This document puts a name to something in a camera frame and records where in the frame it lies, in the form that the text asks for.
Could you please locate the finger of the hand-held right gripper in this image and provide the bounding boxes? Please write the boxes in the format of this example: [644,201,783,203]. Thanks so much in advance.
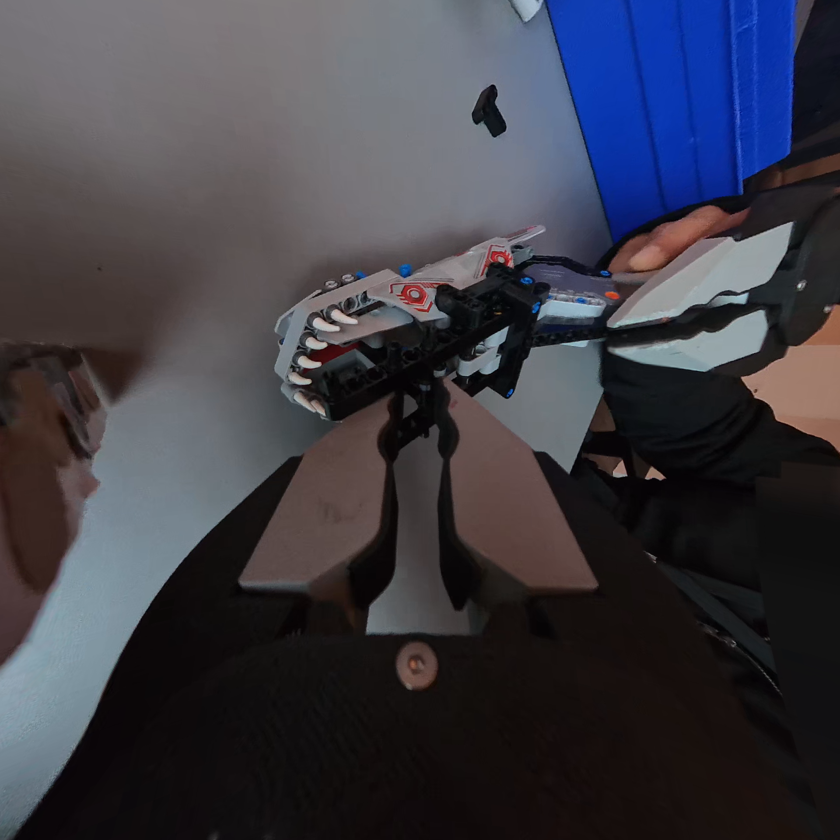
[602,298,788,376]
[605,222,796,337]

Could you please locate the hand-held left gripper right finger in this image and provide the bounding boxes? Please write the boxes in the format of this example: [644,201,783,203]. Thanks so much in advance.
[436,381,601,614]

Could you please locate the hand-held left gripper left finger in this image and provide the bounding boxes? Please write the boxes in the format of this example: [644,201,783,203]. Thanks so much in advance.
[238,394,401,611]

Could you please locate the blue plastic bin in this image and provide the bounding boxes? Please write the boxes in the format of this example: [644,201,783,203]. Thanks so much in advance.
[546,0,798,244]

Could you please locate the person's right forearm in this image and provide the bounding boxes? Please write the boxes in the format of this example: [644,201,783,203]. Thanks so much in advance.
[600,348,840,592]

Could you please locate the black lego angle connector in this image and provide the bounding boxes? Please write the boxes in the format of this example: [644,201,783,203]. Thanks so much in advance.
[471,84,508,139]

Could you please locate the person's right hand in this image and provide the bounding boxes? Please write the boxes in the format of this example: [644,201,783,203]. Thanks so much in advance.
[607,205,752,275]

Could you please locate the open cardboard box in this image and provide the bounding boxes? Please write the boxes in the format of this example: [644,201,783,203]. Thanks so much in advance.
[0,338,109,595]

